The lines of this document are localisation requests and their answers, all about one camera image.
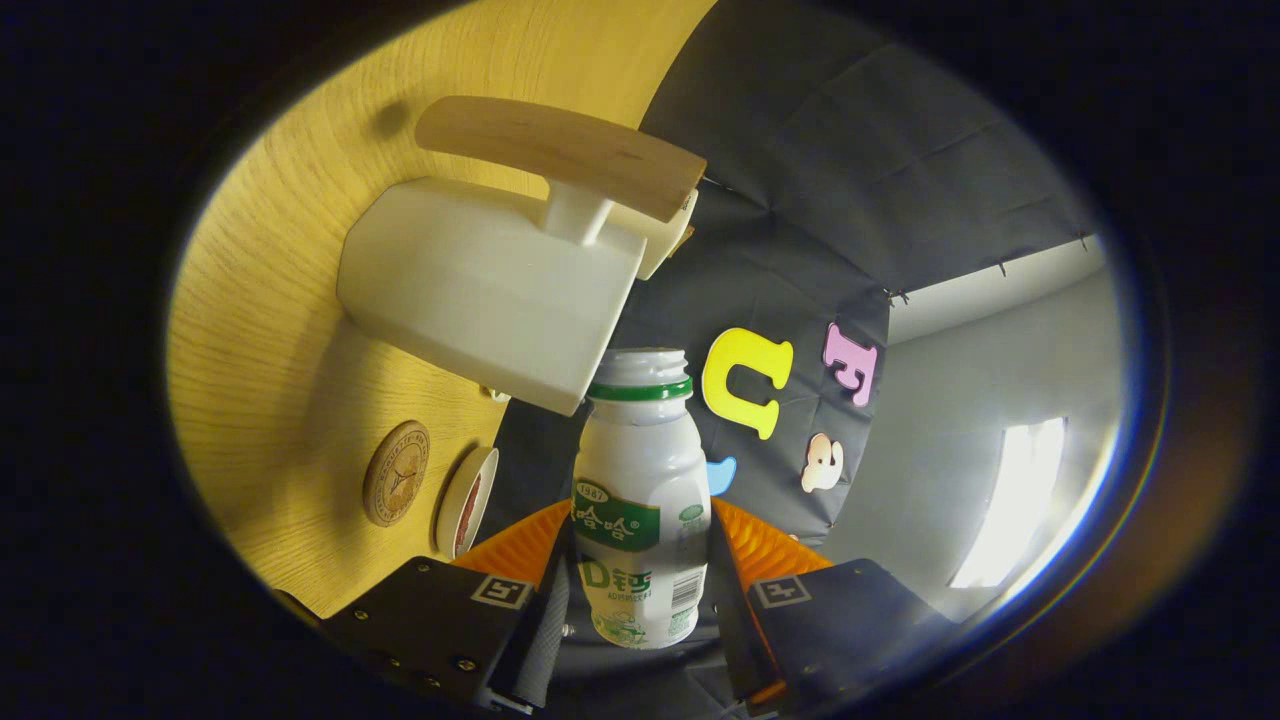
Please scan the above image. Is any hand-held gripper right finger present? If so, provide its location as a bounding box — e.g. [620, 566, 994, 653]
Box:
[705, 497, 961, 719]

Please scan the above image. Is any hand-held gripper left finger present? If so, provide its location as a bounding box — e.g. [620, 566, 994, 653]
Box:
[275, 498, 576, 716]

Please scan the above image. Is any round brown wooden coaster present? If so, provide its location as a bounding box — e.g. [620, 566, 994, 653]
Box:
[362, 420, 432, 528]

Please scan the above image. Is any white juice bottle green label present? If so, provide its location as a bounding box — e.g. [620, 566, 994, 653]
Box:
[571, 347, 713, 650]

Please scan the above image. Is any white cup with wooden handle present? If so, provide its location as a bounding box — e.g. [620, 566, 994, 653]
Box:
[336, 95, 707, 417]

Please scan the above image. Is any white round plate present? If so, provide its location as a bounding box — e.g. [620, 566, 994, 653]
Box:
[434, 446, 500, 560]

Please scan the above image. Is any red meat strip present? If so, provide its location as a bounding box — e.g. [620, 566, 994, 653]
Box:
[455, 474, 483, 553]

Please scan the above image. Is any wooden table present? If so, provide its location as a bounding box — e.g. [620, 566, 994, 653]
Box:
[165, 0, 721, 621]

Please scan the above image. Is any cream toaster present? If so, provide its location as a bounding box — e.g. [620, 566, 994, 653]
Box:
[638, 188, 699, 281]

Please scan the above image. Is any black backdrop cloth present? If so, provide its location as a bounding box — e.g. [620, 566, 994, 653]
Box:
[480, 0, 1111, 720]

